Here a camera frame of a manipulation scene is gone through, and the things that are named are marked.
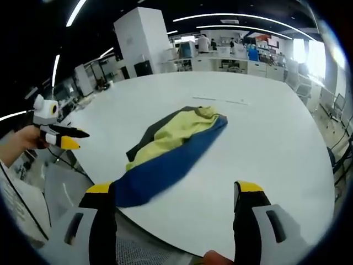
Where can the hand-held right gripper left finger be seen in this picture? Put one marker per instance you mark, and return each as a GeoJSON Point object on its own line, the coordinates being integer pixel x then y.
{"type": "Point", "coordinates": [82, 237]}

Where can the black box cabinet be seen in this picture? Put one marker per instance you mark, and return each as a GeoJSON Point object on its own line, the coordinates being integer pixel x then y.
{"type": "Point", "coordinates": [143, 68]}

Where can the person's white clothing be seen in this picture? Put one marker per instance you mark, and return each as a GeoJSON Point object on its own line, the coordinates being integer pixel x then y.
{"type": "Point", "coordinates": [20, 201]}

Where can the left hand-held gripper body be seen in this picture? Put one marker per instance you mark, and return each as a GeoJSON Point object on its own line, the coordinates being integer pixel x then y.
{"type": "Point", "coordinates": [44, 113]}

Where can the ceiling light strip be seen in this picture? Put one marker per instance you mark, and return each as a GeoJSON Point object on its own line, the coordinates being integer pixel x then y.
{"type": "Point", "coordinates": [75, 12]}
{"type": "Point", "coordinates": [106, 52]}
{"type": "Point", "coordinates": [55, 70]}
{"type": "Point", "coordinates": [242, 20]}

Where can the person's right hand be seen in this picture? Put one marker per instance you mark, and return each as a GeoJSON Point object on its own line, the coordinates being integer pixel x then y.
{"type": "Point", "coordinates": [218, 258]}

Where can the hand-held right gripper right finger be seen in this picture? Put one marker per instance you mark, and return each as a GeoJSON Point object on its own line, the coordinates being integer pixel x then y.
{"type": "Point", "coordinates": [256, 220]}

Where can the long white counter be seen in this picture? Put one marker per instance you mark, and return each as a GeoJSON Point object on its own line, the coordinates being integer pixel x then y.
{"type": "Point", "coordinates": [229, 64]}

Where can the white square pillar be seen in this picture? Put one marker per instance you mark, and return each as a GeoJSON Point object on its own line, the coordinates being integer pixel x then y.
{"type": "Point", "coordinates": [143, 41]}

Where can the grey office chair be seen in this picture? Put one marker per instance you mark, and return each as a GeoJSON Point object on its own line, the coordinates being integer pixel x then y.
{"type": "Point", "coordinates": [339, 106]}

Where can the grey mesh chair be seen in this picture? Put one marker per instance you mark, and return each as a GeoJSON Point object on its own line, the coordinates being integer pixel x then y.
{"type": "Point", "coordinates": [143, 245]}

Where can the blue yellow grey garment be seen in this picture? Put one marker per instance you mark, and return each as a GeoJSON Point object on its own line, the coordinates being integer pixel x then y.
{"type": "Point", "coordinates": [168, 160]}

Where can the black office chair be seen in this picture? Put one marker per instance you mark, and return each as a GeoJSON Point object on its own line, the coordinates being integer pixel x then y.
{"type": "Point", "coordinates": [337, 161]}

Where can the person's left hand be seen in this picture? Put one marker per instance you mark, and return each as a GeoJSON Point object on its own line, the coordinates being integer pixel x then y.
{"type": "Point", "coordinates": [29, 139]}

